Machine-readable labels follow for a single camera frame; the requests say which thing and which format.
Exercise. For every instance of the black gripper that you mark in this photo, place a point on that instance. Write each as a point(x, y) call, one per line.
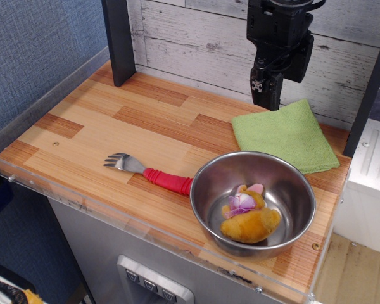
point(279, 31)

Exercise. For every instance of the red handled metal fork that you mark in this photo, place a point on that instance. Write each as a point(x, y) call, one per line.
point(127, 163)

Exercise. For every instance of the green cloth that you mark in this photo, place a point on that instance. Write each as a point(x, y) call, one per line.
point(291, 133)

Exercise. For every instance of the stainless steel bowl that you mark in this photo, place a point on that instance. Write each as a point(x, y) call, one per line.
point(285, 189)

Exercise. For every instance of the brown plush toy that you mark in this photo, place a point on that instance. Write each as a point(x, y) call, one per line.
point(247, 218)

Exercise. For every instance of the white aluminium block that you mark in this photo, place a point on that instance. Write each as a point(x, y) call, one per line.
point(358, 214)

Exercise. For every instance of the clear acrylic guard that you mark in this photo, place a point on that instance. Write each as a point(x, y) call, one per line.
point(58, 147)

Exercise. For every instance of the grey control panel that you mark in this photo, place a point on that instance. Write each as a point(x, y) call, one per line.
point(153, 281)

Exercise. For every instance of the black right post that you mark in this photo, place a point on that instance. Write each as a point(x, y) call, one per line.
point(364, 110)

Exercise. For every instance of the black post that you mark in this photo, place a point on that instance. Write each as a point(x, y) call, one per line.
point(364, 110)
point(116, 20)

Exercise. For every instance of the black left post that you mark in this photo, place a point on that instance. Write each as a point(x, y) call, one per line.
point(116, 20)

